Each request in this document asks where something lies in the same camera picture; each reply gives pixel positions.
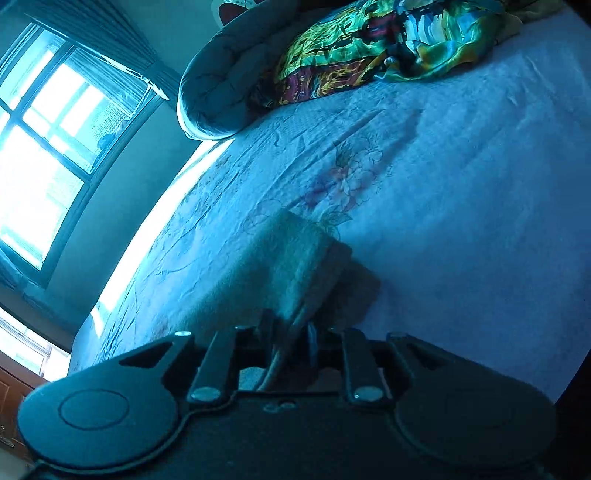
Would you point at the red and white headboard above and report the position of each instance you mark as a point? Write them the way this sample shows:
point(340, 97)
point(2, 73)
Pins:
point(228, 9)

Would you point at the brown wooden door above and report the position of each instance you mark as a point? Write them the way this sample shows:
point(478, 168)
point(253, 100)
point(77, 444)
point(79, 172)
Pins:
point(14, 406)

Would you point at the colourful patterned pillow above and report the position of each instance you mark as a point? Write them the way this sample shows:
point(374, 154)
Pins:
point(369, 50)

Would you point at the large bedroom window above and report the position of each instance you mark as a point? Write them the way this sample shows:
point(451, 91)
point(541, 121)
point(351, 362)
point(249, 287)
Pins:
point(46, 152)

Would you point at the bed with floral blue sheet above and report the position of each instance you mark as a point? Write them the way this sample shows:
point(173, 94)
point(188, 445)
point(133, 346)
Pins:
point(443, 207)

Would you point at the dark pleated curtain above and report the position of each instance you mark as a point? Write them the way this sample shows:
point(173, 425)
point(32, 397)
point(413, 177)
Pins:
point(134, 41)

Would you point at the hallway window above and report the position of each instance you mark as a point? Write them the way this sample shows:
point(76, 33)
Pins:
point(23, 337)

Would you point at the rolled light blue quilt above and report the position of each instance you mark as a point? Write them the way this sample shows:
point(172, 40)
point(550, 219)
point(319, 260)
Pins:
point(217, 78)

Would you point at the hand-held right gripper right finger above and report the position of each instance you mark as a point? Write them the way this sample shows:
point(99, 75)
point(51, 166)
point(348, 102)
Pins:
point(313, 334)

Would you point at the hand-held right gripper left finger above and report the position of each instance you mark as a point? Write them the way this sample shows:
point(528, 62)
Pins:
point(267, 328)

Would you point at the dark green towel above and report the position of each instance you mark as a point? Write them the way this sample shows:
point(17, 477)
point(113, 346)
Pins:
point(291, 258)

